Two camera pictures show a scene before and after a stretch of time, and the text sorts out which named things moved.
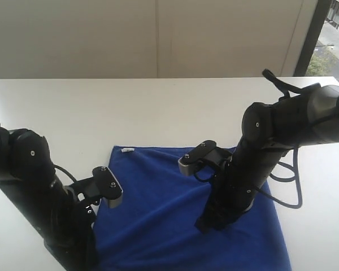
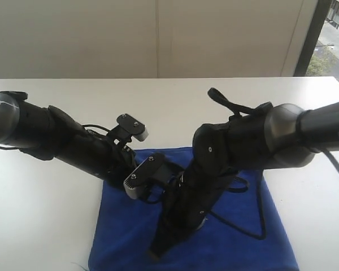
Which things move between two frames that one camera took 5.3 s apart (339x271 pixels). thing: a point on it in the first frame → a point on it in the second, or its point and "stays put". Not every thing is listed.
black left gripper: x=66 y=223 → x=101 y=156
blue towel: x=153 y=228 stays put
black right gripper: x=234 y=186 → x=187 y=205
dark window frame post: x=310 y=42 stays put
